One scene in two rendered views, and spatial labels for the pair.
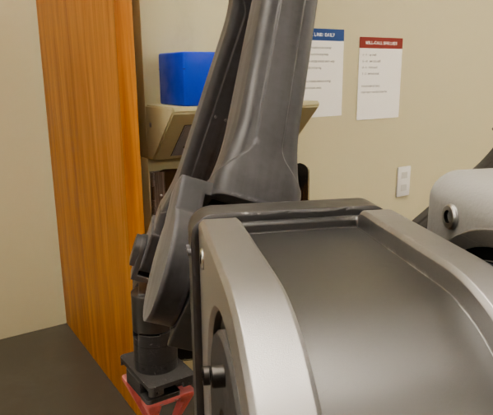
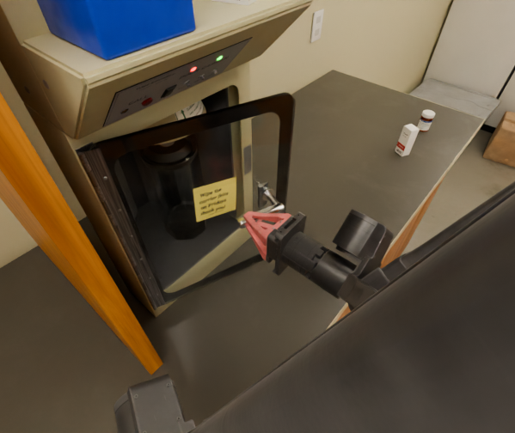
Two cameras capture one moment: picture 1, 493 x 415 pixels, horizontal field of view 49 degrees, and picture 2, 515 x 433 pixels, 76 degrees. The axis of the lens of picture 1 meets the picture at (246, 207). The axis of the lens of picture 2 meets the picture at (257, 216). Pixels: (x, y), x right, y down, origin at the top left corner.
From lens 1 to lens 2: 0.64 m
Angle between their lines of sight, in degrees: 36
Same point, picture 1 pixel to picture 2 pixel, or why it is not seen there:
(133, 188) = (59, 222)
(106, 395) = (108, 348)
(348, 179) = not seen: hidden behind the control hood
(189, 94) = (109, 33)
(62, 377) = (56, 331)
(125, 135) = not seen: outside the picture
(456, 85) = not seen: outside the picture
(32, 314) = not seen: outside the picture
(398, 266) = not seen: outside the picture
